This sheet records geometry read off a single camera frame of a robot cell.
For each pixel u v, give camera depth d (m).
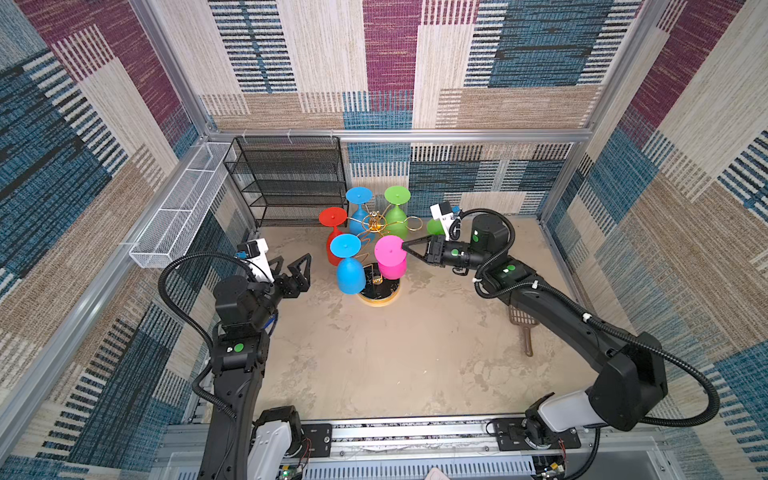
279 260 0.71
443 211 0.67
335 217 0.81
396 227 0.90
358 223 0.81
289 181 1.09
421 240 0.68
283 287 0.62
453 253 0.64
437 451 0.73
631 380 0.41
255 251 0.59
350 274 0.80
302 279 0.63
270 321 0.59
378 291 0.96
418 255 0.69
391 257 0.70
